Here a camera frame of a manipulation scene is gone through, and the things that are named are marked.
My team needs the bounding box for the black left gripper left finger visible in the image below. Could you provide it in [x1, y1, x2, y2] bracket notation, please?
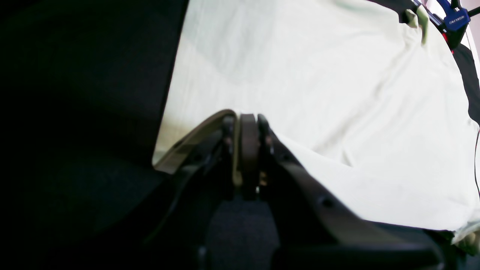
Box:
[144, 114, 237, 270]

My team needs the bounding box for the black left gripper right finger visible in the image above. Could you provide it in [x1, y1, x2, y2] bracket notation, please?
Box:
[257, 114, 445, 270]

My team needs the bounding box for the light green T-shirt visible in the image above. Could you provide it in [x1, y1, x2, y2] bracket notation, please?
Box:
[151, 0, 479, 253]

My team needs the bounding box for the blue red bottom clamp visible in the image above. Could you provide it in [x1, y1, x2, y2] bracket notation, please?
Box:
[412, 0, 480, 51]

